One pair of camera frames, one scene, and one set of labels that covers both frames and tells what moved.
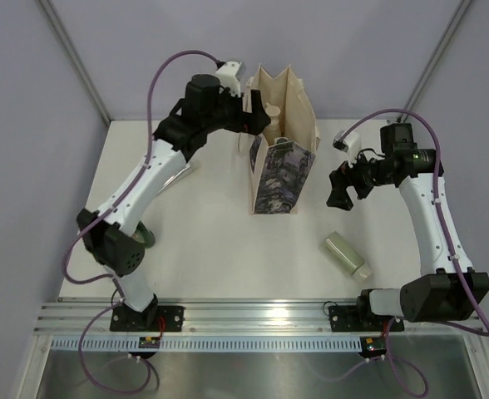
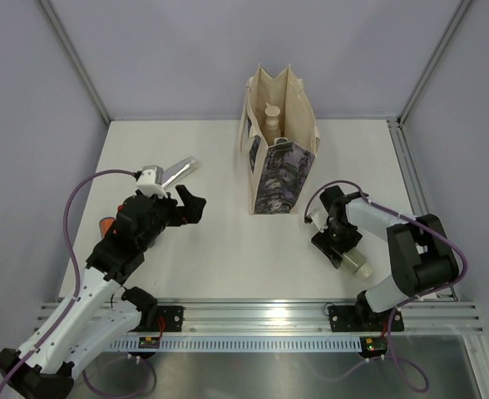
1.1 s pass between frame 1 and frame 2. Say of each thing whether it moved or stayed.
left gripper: moved
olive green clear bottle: stayed
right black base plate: stayed
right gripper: moved
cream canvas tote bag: stayed
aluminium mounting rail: stayed
